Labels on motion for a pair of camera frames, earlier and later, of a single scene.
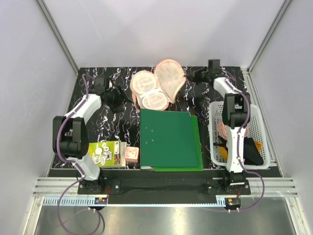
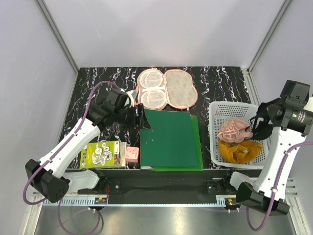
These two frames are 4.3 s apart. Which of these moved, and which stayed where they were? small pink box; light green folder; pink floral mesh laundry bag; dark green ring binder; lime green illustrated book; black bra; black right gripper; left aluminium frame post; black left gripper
Moved: black left gripper; pink floral mesh laundry bag; black bra; black right gripper
Stayed: lime green illustrated book; dark green ring binder; small pink box; left aluminium frame post; light green folder
